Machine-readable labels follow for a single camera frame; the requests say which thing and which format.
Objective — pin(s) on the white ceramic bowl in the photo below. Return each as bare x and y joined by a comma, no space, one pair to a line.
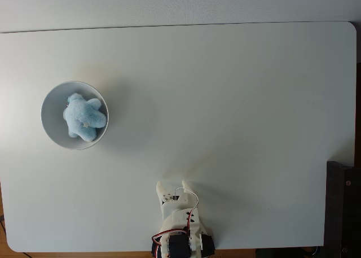
53,119

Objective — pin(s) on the black table clamp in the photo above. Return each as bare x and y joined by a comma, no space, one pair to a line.
154,249
209,244

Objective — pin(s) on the dark wooden furniture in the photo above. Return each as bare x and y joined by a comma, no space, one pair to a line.
342,210

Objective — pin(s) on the skyblue plush doll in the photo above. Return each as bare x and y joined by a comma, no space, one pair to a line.
84,117

